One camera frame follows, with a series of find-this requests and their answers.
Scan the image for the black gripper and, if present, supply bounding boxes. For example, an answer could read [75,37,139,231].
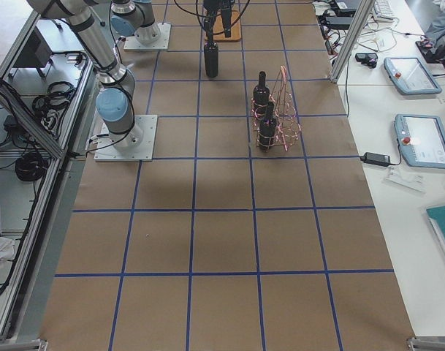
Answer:
[203,0,235,41]

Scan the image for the dark wine bottle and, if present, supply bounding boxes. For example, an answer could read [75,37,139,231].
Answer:
[203,35,218,78]
[253,71,270,119]
[258,102,277,151]

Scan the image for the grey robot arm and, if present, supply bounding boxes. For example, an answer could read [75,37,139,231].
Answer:
[28,1,142,149]
[110,1,237,44]

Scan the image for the wooden tray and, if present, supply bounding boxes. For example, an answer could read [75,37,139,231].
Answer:
[213,15,241,42]

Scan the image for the black power brick right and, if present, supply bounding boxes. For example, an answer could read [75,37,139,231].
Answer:
[324,17,353,30]

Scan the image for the grey equipment box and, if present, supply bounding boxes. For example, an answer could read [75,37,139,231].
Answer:
[13,27,53,78]

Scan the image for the upper teach pendant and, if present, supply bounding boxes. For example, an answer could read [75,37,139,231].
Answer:
[383,57,442,95]

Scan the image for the teach pendant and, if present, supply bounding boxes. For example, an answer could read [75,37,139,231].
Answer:
[383,57,442,95]
[394,114,445,169]

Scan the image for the black adapter on white table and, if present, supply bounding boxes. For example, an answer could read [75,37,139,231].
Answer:
[360,152,391,167]

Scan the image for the lower teach pendant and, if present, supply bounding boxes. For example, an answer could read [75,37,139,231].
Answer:
[394,114,445,169]

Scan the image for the clear acrylic holder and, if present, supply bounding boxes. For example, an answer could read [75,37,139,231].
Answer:
[384,166,426,194]

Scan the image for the arm braided black cable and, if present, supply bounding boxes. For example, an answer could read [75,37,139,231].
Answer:
[173,0,252,31]

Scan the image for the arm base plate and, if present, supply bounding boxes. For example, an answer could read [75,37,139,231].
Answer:
[124,22,172,51]
[94,115,158,162]

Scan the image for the copper wire bottle basket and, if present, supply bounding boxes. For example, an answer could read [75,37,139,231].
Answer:
[251,65,301,151]

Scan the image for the aluminium frame post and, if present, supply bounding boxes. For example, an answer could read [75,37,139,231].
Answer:
[330,0,374,83]

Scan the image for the aluminium frame rail left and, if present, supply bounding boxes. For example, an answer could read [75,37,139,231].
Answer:
[0,77,64,159]

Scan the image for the black coiled cables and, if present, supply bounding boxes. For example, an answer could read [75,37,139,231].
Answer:
[14,151,47,183]

